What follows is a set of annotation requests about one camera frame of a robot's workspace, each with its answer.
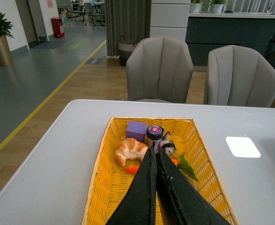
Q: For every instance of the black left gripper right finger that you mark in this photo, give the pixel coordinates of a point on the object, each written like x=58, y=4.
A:
x=180, y=203

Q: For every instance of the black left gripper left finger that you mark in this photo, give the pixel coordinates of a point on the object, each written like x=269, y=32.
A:
x=138, y=207

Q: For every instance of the yellow wicker basket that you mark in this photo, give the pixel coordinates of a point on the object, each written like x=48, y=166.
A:
x=109, y=181

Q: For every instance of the striped woven laundry basket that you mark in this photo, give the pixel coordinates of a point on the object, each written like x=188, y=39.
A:
x=126, y=47

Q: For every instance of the orange toy carrot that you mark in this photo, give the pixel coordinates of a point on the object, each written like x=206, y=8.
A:
x=133, y=169

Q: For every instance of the green toy leaf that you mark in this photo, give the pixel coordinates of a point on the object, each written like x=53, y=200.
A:
x=186, y=168

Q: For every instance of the toy croissant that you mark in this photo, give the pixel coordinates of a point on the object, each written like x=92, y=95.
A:
x=130, y=149

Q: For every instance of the small toy cat figure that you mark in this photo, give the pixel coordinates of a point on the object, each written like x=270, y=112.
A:
x=167, y=145

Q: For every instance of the jar with pink label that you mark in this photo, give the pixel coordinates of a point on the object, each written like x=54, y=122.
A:
x=154, y=136

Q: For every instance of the purple foam block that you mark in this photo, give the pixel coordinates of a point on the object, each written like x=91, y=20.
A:
x=136, y=130

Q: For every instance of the grey chair left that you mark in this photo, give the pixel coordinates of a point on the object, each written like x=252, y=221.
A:
x=159, y=69

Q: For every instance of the grey chair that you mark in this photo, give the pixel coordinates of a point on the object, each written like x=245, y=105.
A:
x=239, y=76
x=159, y=69

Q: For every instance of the grey chair right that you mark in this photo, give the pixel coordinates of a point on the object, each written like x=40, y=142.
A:
x=239, y=76

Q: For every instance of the dark grey counter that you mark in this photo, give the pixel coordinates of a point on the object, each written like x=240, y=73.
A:
x=208, y=31

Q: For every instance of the white pillar cabinet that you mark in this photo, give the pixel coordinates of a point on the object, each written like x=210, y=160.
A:
x=169, y=18

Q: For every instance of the grey curtain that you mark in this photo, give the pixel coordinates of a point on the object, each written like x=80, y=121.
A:
x=128, y=18

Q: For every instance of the white potted plant on counter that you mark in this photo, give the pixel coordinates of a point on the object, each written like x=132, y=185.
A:
x=216, y=6

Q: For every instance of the red bin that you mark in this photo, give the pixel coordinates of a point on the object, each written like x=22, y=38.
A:
x=57, y=26

